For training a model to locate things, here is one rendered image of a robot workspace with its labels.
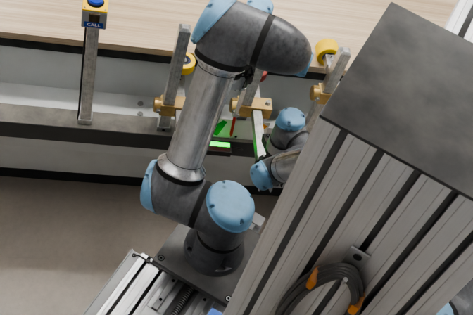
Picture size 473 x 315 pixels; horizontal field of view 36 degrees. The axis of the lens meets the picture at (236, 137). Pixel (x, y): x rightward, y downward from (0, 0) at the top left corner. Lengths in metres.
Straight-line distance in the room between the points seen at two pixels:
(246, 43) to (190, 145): 0.27
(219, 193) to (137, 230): 1.43
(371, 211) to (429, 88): 0.16
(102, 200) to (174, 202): 1.48
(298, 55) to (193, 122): 0.27
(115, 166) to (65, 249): 0.38
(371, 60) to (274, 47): 0.59
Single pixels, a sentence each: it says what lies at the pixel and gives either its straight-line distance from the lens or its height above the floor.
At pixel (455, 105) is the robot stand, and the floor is 2.03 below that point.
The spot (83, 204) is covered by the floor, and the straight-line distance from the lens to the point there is 3.08.
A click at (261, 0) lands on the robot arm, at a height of 1.37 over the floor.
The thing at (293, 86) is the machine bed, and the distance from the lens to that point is 2.64.
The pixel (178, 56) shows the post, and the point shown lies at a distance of 2.18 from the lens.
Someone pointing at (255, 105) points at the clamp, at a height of 0.87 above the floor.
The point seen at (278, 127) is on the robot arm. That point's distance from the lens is 1.97.
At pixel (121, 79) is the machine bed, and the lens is 2.58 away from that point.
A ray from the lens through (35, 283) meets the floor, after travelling 2.90.
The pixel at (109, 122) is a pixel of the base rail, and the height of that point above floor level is 0.70.
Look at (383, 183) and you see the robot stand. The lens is 0.83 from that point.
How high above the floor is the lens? 2.60
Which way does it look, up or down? 50 degrees down
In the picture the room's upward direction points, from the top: 20 degrees clockwise
